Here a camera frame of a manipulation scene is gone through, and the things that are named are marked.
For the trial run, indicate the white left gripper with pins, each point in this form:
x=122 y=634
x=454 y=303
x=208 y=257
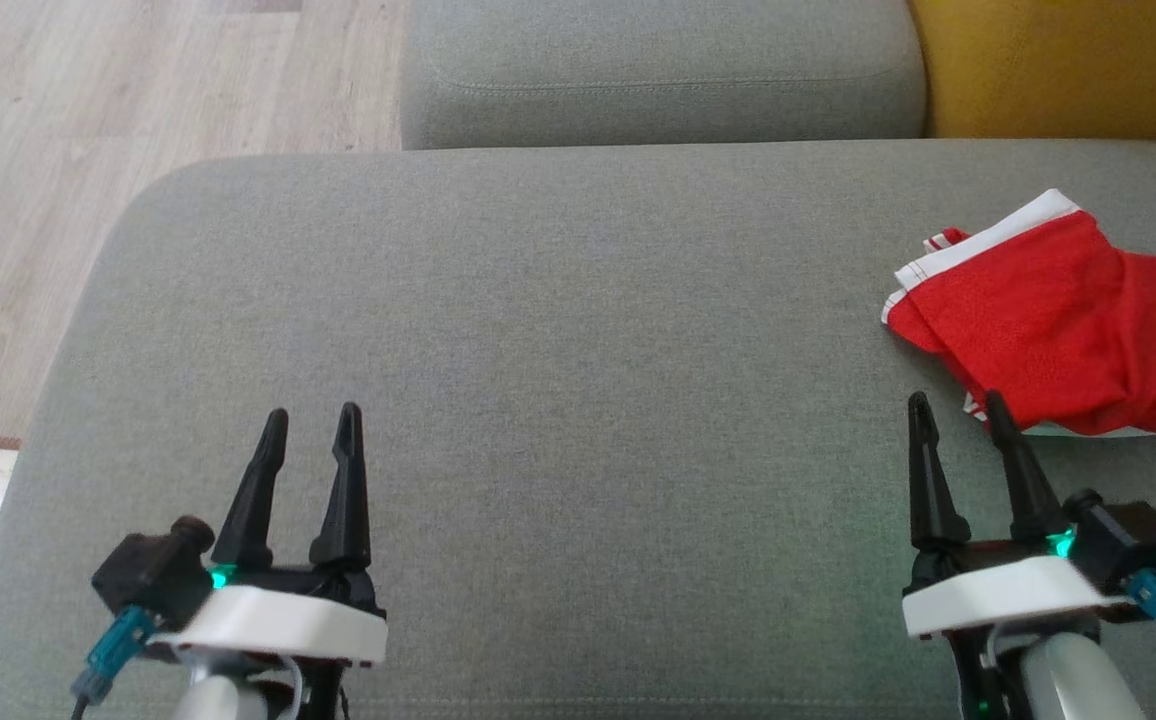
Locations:
x=278 y=620

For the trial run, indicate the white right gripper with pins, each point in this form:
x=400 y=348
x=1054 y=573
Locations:
x=1008 y=595

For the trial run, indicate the red shorts white stripes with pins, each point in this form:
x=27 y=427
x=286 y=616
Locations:
x=1028 y=320

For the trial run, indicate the grey sofa seat cushion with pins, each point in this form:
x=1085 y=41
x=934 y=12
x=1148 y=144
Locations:
x=588 y=400

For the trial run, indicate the yellow sofa cushion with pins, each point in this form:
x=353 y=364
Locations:
x=1068 y=65

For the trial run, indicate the grey sofa back cushion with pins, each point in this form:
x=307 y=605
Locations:
x=658 y=70

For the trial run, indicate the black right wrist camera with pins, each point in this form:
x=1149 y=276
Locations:
x=1128 y=540

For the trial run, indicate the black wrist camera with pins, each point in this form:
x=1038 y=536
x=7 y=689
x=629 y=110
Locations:
x=148 y=570
x=1128 y=540

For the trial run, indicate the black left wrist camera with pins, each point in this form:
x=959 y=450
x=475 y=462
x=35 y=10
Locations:
x=148 y=570

